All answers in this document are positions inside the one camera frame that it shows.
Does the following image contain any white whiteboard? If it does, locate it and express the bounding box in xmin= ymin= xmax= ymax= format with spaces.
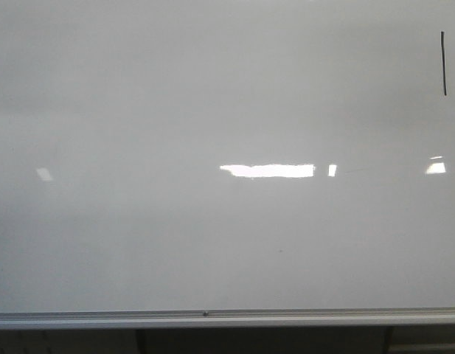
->
xmin=0 ymin=1 xmax=455 ymax=330

